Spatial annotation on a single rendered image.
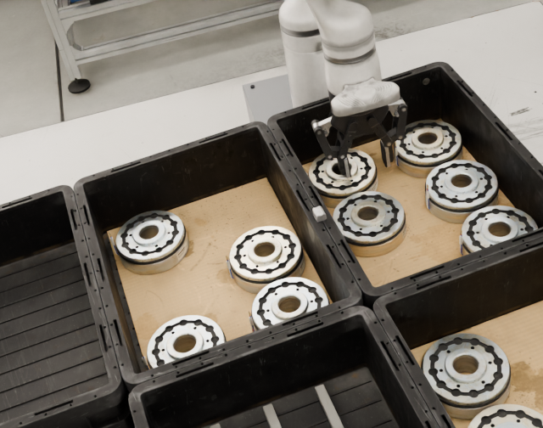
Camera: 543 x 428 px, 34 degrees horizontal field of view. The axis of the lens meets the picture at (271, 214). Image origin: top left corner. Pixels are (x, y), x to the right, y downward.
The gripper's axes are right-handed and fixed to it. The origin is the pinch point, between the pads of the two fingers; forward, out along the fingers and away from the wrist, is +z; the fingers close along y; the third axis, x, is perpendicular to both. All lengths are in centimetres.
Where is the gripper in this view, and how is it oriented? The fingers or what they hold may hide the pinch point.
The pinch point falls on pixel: (366, 161)
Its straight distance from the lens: 132.2
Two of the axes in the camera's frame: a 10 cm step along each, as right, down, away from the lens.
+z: 1.8, 7.3, 6.5
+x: 2.0, 6.2, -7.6
